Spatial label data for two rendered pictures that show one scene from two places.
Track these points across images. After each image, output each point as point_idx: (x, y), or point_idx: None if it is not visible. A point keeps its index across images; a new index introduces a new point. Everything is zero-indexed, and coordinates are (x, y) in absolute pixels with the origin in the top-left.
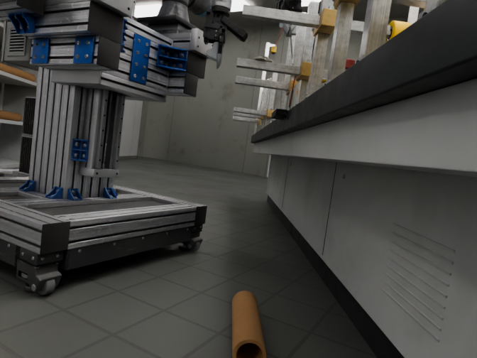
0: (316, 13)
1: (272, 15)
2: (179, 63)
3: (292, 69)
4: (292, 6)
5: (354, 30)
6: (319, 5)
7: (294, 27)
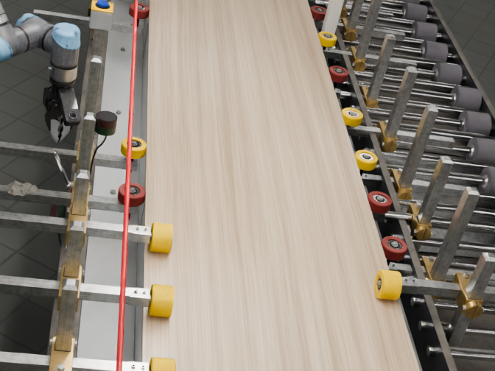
0: (91, 132)
1: (10, 225)
2: None
3: (60, 202)
4: (60, 114)
5: (108, 238)
6: (96, 121)
7: (67, 133)
